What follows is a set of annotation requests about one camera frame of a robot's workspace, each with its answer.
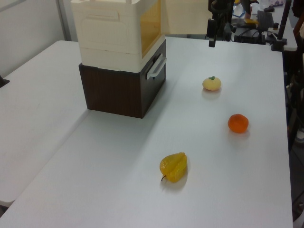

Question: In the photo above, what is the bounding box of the black pole with table clamp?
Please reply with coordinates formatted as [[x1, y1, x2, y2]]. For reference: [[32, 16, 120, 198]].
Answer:
[[270, 0, 292, 51]]

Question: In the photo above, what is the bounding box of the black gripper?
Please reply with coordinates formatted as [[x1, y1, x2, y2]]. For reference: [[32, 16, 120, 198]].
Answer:
[[206, 18, 217, 48]]

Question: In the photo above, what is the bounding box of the pale yellow toy fruit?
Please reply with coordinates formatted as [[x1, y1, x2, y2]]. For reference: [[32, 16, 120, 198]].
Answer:
[[202, 76, 222, 92]]

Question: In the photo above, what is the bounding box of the black electronics box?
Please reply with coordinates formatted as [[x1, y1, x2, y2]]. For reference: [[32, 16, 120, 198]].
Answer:
[[233, 26, 266, 45]]

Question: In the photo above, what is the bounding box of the white drawer handle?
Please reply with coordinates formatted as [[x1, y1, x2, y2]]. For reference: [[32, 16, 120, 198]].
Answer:
[[146, 53, 167, 80]]

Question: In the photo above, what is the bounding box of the cream plastic tray with handles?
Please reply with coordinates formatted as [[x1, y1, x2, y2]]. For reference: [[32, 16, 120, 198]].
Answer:
[[70, 0, 166, 72]]

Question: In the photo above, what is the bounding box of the orange toy tangerine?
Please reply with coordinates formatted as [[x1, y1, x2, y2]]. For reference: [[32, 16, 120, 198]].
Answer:
[[228, 114, 249, 134]]

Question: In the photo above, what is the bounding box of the cream cabinet door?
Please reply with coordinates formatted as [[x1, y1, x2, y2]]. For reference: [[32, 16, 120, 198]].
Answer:
[[159, 0, 211, 37]]

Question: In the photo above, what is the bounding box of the dark brown wooden drawer box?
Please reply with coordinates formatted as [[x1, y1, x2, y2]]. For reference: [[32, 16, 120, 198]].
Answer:
[[78, 39, 167, 119]]

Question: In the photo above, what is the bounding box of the yellow toy star fruit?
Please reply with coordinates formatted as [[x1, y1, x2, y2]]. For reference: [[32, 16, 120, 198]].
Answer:
[[159, 152, 188, 183]]

